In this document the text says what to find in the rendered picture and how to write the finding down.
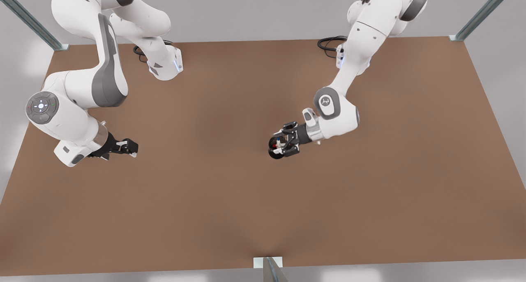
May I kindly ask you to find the silver frame post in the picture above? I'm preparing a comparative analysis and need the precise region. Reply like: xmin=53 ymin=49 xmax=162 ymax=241
xmin=253 ymin=257 xmax=288 ymax=282
xmin=0 ymin=0 xmax=69 ymax=51
xmin=449 ymin=0 xmax=517 ymax=42

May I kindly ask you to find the small dark round object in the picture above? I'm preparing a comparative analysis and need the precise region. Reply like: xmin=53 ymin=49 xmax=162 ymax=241
xmin=268 ymin=136 xmax=286 ymax=159

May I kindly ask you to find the black cable loop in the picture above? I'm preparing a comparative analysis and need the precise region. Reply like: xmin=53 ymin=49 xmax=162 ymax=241
xmin=133 ymin=40 xmax=173 ymax=63
xmin=317 ymin=36 xmax=348 ymax=59

